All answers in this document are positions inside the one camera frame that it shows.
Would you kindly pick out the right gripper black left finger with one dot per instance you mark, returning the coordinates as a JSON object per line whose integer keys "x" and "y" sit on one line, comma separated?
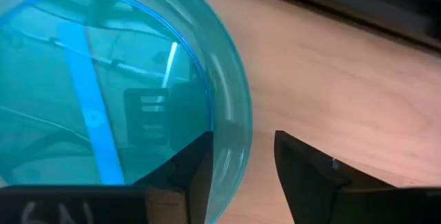
{"x": 186, "y": 182}

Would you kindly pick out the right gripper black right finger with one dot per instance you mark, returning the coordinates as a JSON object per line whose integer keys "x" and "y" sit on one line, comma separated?
{"x": 327, "y": 193}

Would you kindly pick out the small transparent blue plate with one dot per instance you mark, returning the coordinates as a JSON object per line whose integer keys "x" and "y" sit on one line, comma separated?
{"x": 69, "y": 79}

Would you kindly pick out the black metal table frame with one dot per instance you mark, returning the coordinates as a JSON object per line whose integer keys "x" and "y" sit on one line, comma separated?
{"x": 344, "y": 0}

